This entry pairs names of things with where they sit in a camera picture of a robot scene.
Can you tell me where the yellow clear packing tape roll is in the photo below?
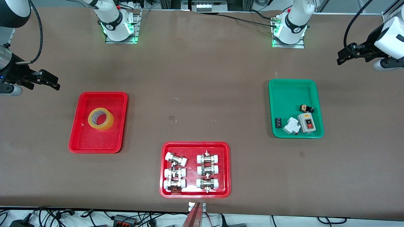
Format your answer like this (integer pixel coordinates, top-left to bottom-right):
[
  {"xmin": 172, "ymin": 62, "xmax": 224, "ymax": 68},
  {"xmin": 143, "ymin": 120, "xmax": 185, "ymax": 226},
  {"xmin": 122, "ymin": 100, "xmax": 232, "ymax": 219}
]
[{"xmin": 88, "ymin": 108, "xmax": 115, "ymax": 131}]

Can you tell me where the empty red plastic tray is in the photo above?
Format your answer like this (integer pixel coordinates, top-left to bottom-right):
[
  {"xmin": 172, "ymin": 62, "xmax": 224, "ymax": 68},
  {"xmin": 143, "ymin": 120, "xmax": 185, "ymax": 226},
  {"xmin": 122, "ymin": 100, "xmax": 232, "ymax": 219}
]
[{"xmin": 68, "ymin": 91, "xmax": 128, "ymax": 154}]

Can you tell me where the green plastic tray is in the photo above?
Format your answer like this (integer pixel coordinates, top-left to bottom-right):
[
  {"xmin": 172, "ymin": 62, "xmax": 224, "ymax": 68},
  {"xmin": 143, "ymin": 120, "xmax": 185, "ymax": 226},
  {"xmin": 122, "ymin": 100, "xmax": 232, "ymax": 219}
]
[{"xmin": 269, "ymin": 79, "xmax": 324, "ymax": 139}]

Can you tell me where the red tray holding fittings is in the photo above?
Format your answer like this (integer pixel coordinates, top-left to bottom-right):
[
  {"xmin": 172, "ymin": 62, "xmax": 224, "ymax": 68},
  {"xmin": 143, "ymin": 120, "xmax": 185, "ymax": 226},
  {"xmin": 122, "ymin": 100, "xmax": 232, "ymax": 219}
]
[{"xmin": 159, "ymin": 141, "xmax": 231, "ymax": 199}]

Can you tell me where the white circuit breaker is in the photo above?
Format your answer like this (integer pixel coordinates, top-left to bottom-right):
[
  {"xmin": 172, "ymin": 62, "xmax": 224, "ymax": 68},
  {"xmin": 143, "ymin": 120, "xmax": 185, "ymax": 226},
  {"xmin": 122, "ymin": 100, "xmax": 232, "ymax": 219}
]
[{"xmin": 282, "ymin": 117, "xmax": 301, "ymax": 135}]

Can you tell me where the black power adapter plug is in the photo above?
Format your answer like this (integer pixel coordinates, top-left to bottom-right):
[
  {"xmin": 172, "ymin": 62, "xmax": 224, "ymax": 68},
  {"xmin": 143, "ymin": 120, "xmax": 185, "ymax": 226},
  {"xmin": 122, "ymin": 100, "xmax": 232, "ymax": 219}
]
[{"xmin": 9, "ymin": 219, "xmax": 35, "ymax": 227}]

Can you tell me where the white metal pipe fitting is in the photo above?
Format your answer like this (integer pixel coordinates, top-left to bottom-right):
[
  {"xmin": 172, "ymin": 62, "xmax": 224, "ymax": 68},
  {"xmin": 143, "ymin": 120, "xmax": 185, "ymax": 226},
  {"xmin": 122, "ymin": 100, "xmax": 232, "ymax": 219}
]
[
  {"xmin": 163, "ymin": 179, "xmax": 187, "ymax": 192},
  {"xmin": 164, "ymin": 167, "xmax": 187, "ymax": 179},
  {"xmin": 197, "ymin": 151, "xmax": 220, "ymax": 164},
  {"xmin": 197, "ymin": 165, "xmax": 219, "ymax": 176},
  {"xmin": 196, "ymin": 177, "xmax": 220, "ymax": 193},
  {"xmin": 165, "ymin": 152, "xmax": 188, "ymax": 167}
]

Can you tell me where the white power strip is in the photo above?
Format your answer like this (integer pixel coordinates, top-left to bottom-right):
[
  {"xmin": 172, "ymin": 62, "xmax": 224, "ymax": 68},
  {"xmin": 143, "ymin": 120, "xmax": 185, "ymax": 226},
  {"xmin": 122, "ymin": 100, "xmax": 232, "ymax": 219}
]
[{"xmin": 191, "ymin": 0, "xmax": 228, "ymax": 13}]

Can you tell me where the red brown bar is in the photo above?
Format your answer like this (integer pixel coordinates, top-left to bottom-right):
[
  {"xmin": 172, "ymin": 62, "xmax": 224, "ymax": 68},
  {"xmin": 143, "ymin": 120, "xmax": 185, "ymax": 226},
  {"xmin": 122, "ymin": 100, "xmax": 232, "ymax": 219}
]
[{"xmin": 181, "ymin": 203, "xmax": 204, "ymax": 227}]

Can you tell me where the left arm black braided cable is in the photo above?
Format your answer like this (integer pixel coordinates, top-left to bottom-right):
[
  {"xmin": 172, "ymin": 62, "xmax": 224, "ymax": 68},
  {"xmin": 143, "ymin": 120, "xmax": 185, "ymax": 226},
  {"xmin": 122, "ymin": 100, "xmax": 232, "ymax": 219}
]
[{"xmin": 343, "ymin": 0, "xmax": 379, "ymax": 58}]

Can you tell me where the aluminium frame profile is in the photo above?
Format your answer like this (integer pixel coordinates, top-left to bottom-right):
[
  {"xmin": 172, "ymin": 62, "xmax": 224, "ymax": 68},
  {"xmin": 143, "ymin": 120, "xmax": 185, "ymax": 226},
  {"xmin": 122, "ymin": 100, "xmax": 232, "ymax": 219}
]
[{"xmin": 382, "ymin": 0, "xmax": 404, "ymax": 22}]

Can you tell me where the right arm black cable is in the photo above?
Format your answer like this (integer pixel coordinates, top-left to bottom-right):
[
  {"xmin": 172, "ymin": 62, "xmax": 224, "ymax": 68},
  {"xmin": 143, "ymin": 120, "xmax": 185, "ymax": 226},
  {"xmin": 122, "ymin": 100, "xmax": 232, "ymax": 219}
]
[{"xmin": 16, "ymin": 0, "xmax": 43, "ymax": 65}]

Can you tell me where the grey push-button switch box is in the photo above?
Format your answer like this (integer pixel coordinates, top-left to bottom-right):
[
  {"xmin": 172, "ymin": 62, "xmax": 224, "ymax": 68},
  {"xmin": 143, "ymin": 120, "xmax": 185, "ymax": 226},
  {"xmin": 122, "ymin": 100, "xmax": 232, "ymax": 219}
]
[{"xmin": 297, "ymin": 113, "xmax": 316, "ymax": 134}]

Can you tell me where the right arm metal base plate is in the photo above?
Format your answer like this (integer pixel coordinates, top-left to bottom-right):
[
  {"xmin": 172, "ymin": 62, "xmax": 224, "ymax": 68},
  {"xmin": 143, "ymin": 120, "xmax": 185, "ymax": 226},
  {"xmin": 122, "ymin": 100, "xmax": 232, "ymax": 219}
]
[{"xmin": 105, "ymin": 9, "xmax": 141, "ymax": 44}]

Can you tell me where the thin black table cable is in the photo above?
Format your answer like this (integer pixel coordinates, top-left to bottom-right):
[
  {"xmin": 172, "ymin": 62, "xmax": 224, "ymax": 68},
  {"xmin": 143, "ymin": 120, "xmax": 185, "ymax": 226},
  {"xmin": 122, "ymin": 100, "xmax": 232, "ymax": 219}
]
[{"xmin": 218, "ymin": 13, "xmax": 278, "ymax": 28}]

